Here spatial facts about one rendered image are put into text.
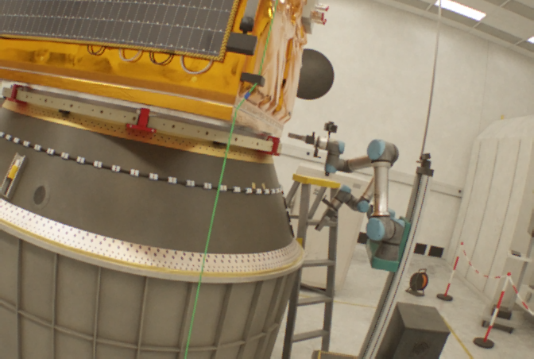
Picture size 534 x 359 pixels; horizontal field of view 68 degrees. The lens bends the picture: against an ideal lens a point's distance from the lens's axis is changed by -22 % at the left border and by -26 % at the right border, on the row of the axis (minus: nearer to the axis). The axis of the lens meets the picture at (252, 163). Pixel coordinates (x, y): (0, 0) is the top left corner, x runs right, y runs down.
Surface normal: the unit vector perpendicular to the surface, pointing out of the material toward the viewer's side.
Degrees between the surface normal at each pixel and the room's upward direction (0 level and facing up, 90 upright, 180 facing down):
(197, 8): 90
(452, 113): 90
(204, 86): 94
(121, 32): 90
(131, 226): 62
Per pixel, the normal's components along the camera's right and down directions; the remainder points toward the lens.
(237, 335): 0.77, 0.21
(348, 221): -0.11, 0.03
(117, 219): 0.33, -0.36
